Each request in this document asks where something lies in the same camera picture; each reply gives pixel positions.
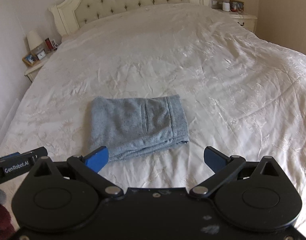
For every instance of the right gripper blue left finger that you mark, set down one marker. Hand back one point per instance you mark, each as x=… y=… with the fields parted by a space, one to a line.
x=87 y=169

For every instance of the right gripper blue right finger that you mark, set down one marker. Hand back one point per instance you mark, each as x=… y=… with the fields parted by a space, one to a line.
x=225 y=170

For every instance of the light blue speckled pants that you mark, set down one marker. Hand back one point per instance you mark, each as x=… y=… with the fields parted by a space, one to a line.
x=135 y=127

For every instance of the left cream nightstand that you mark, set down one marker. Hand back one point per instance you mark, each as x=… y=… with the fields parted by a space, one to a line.
x=32 y=72

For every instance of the cream nightstand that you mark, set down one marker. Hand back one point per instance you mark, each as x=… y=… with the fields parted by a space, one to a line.
x=245 y=20
x=32 y=72

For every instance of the small white alarm clock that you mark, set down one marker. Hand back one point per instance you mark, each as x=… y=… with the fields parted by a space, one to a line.
x=41 y=54

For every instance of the red box on nightstand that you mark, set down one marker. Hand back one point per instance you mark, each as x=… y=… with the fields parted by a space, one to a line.
x=49 y=44

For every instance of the left bedside lamp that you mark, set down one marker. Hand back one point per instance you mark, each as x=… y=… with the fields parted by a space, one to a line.
x=34 y=40

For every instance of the right cream nightstand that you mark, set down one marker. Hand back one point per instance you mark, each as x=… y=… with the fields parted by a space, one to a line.
x=245 y=20

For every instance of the white cylindrical speaker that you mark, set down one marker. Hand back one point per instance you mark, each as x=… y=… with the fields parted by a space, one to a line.
x=226 y=6

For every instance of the red framed photo right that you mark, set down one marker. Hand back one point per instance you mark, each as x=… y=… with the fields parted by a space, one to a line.
x=236 y=6

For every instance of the wooden picture frame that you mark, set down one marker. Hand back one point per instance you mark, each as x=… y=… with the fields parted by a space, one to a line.
x=30 y=60

